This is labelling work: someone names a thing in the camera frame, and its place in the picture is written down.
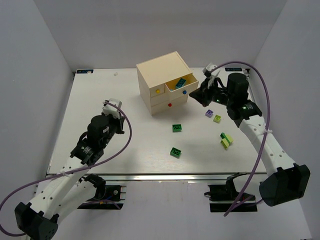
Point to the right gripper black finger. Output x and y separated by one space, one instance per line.
205 91
199 97

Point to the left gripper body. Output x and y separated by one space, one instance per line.
119 124

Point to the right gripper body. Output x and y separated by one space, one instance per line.
205 92

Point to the long teal lego brick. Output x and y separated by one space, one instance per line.
181 82

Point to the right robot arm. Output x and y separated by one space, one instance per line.
286 179

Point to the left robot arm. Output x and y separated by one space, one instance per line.
39 218

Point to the lime lego brick right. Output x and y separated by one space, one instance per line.
217 118

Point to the cream drawer cabinet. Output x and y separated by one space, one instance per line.
159 70

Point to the green lego brick near cabinet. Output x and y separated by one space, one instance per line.
176 128

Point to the cream drawer, yellow knob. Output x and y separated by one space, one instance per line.
157 90

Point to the green and lime lego stack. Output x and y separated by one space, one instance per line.
226 140

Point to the green lego brick front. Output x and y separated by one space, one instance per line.
175 152

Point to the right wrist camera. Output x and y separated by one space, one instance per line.
211 71

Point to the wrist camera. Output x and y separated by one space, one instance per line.
111 107
211 71

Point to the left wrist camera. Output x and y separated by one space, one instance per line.
111 107

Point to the aluminium table rail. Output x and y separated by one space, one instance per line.
166 177

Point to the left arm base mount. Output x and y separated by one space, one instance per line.
106 196

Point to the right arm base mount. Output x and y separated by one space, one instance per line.
221 197

